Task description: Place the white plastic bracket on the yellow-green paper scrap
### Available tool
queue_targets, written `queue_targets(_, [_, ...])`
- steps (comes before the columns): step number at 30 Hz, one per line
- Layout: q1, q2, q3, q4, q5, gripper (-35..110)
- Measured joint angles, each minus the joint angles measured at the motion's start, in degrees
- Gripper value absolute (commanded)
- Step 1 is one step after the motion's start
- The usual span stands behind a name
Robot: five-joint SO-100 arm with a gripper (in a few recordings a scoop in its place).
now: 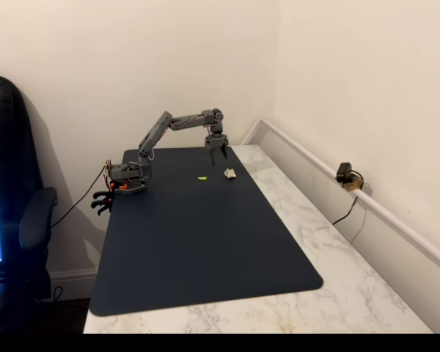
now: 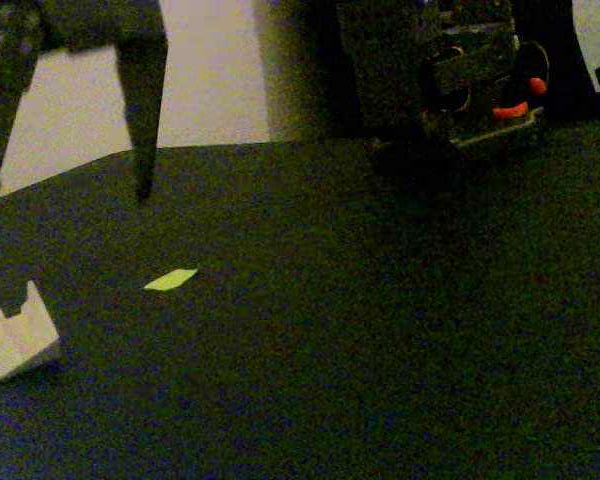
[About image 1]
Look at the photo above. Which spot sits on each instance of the small white block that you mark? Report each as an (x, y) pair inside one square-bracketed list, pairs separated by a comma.
[(230, 173)]

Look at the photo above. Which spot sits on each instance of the grey robot arm with base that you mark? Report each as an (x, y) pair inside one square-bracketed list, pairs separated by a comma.
[(157, 130)]

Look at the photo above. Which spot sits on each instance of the dark desk mat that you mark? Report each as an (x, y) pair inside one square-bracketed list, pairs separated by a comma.
[(205, 238)]

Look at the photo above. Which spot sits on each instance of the black clamp with orange pads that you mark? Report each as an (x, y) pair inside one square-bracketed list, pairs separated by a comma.
[(102, 194), (103, 208)]

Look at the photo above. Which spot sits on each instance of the black webcam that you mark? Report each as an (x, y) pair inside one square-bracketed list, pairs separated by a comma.
[(342, 172)]

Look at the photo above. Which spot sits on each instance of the white baseboard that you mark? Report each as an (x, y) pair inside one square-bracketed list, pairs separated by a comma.
[(73, 282)]

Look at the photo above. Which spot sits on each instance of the black office chair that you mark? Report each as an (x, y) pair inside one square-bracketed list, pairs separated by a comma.
[(14, 183)]

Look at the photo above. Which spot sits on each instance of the white wall ledge rail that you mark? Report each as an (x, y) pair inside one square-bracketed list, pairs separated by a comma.
[(388, 216)]

